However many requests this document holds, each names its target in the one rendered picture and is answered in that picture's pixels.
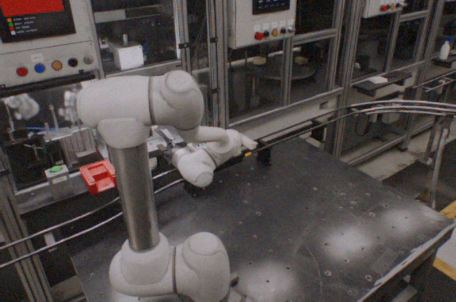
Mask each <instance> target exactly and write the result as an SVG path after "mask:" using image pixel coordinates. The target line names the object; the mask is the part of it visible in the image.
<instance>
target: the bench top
mask: <svg viewBox="0 0 456 302"><path fill-rule="evenodd" d="M257 156H258V152H256V153H253V154H252V155H249V156H247V157H243V161H242V162H240V163H238V164H235V165H233V166H230V167H228V168H225V169H223V170H220V171H218V172H215V173H213V179H212V182H211V183H210V184H209V185H208V186H206V187H197V186H195V193H196V195H197V198H195V199H193V198H192V197H191V196H190V195H189V194H188V193H187V192H186V191H185V190H184V189H183V186H184V181H183V182H181V183H178V184H176V185H173V186H171V187H169V188H167V189H165V190H163V191H161V192H160V193H158V194H156V195H154V198H155V207H156V213H157V222H158V227H159V232H160V233H162V234H163V235H164V236H165V237H166V239H167V241H168V243H169V244H170V246H178V245H179V244H182V243H184V242H185V240H186V239H188V238H189V237H191V236H192V235H194V234H196V233H201V232H207V233H212V234H214V235H215V236H217V237H218V238H219V239H220V240H221V242H222V243H223V245H224V247H225V249H226V251H227V254H228V257H229V267H230V273H234V272H236V273H237V274H238V276H239V280H237V281H236V282H235V283H234V284H233V285H232V286H231V287H232V289H233V290H234V291H235V292H236V293H237V294H239V295H240V296H241V297H242V302H367V301H368V300H370V299H371V298H372V297H374V296H375V295H376V294H377V293H378V292H379V291H380V290H382V289H383V288H384V287H386V286H387V285H388V284H389V283H390V282H391V281H392V280H394V279H395V278H396V277H398V276H399V275H400V274H401V273H402V272H403V271H405V270H406V269H407V268H408V267H410V266H411V265H412V264H413V263H414V262H415V261H417V260H418V259H419V258H420V257H422V256H423V255H424V254H425V253H426V252H427V251H429V250H430V249H431V248H433V247H434V246H435V245H436V244H437V243H439V241H441V240H442V239H443V238H445V237H446V236H447V235H448V234H450V232H452V231H453V230H454V229H455V227H456V222H455V221H454V220H452V219H450V218H448V217H446V216H444V215H443V214H440V213H439V212H436V211H435V210H433V209H431V208H429V207H427V206H426V205H424V204H422V203H420V202H418V201H417V200H414V199H413V198H411V197H409V196H407V195H405V194H403V193H401V192H399V191H398V190H396V189H394V188H392V187H390V186H389V185H386V184H385V183H382V182H381V181H379V180H377V179H375V178H373V177H371V176H369V175H368V174H366V173H364V172H363V171H361V170H359V169H357V168H355V167H353V166H351V165H349V164H347V163H345V162H344V161H342V160H340V159H338V158H336V157H335V156H333V155H331V154H329V153H327V152H325V151H323V150H321V149H319V148H318V147H316V146H314V145H312V144H310V143H309V142H307V141H305V140H303V139H301V138H299V137H298V136H296V137H294V138H292V139H289V140H286V141H284V142H282V143H279V144H277V145H274V146H273V149H271V158H270V163H272V165H271V166H268V165H266V164H264V163H263V162H262V161H260V160H259V159H257ZM345 168H348V170H346V169H345ZM335 191H338V193H335ZM385 204H387V205H388V206H387V207H386V206H384V205H385ZM305 207H308V208H309V209H305ZM120 212H123V211H122V207H121V204H120V203H118V204H115V205H113V206H109V207H108V208H105V209H102V210H100V211H98V212H96V213H94V214H92V215H90V216H87V217H86V218H84V219H81V220H78V221H75V222H74V223H71V224H68V225H65V226H63V227H60V228H59V230H60V232H61V235H62V238H63V240H64V239H66V238H69V237H71V236H73V235H76V234H78V233H81V232H82V231H85V230H88V229H90V228H92V227H95V226H97V225H99V224H101V223H103V222H105V221H107V220H109V219H110V218H112V217H114V216H115V215H117V214H119V213H120ZM127 239H128V237H127V233H126V226H125V222H124V215H122V216H120V217H119V218H117V219H115V220H114V221H111V222H110V223H108V224H106V225H104V226H102V227H100V228H98V229H96V230H93V231H91V232H89V233H87V234H85V235H82V236H80V237H78V238H75V239H73V240H70V241H68V242H65V245H66V248H67V250H68V252H69V256H70V258H71V260H72V263H73V266H74V268H75V271H76V273H77V276H78V278H79V281H80V283H81V287H82V289H83V291H84V294H85V297H86V299H87V301H88V302H184V301H183V300H182V299H181V298H180V297H179V296H178V295H177V294H171V295H163V296H156V297H131V296H128V295H124V294H121V293H120V292H117V291H116V290H115V289H114V288H113V287H112V285H111V281H110V275H109V271H110V266H111V262H112V260H113V257H114V256H115V255H116V254H117V253H118V252H119V251H120V250H121V249H122V246H123V244H124V243H125V241H126V240H127Z"/></svg>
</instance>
